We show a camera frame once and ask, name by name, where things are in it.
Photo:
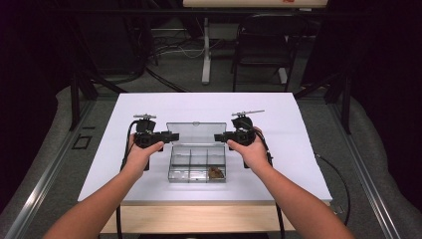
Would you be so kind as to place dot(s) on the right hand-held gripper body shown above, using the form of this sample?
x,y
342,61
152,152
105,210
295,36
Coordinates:
x,y
244,134

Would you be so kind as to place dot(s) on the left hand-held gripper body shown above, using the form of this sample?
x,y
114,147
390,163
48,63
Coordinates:
x,y
147,137

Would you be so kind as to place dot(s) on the clear plastic compartment box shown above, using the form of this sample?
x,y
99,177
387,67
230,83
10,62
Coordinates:
x,y
196,156

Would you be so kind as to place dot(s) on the brown beaded jewelry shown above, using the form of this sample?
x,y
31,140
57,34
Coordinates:
x,y
215,173

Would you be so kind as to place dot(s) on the person's left hand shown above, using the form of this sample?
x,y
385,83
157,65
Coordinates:
x,y
142,159

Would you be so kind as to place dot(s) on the person's right hand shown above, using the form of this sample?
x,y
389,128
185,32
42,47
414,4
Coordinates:
x,y
252,156

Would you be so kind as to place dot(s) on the wooden desk with white legs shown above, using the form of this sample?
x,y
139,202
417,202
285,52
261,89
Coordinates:
x,y
206,59

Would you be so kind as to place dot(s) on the light wooden table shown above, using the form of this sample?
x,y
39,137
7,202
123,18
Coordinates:
x,y
205,219

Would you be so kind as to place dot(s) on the black metal stand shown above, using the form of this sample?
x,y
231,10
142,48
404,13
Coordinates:
x,y
75,99
345,103

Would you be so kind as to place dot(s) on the black folding chair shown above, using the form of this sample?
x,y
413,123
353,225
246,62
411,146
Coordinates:
x,y
265,43

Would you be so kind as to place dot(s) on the black curtain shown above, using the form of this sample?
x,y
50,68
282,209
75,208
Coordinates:
x,y
391,99
26,99

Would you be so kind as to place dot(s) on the aluminium floor rail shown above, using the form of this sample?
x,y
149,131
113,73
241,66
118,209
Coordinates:
x,y
49,169
361,169

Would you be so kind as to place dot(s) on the grey metal table bracket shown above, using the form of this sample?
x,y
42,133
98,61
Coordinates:
x,y
337,209

